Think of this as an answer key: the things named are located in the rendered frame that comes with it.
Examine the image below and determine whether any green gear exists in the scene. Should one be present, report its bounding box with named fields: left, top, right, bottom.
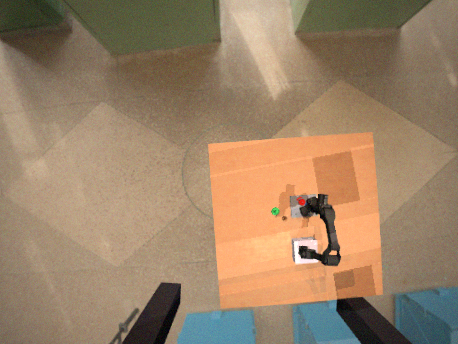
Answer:
left=271, top=207, right=280, bottom=216

